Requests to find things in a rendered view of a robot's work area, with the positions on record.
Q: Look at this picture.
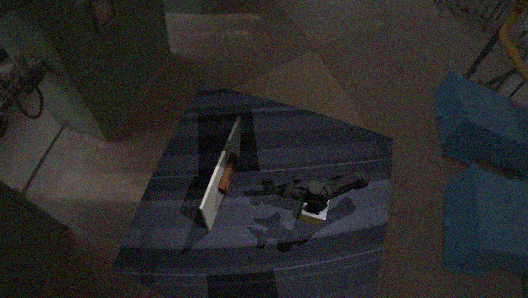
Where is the brown picture frame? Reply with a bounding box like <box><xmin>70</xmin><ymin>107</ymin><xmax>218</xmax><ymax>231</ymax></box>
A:
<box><xmin>218</xmin><ymin>152</ymin><xmax>237</xmax><ymax>195</ymax></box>

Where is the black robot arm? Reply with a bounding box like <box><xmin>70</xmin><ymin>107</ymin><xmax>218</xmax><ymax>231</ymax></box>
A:
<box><xmin>293</xmin><ymin>169</ymin><xmax>369</xmax><ymax>215</ymax></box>

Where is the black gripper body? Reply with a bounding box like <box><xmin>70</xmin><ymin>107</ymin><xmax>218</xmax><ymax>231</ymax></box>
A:
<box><xmin>283</xmin><ymin>183</ymin><xmax>307</xmax><ymax>202</ymax></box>

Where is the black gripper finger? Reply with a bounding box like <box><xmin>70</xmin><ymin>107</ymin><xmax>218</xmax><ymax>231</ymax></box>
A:
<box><xmin>268</xmin><ymin>183</ymin><xmax>287</xmax><ymax>197</ymax></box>

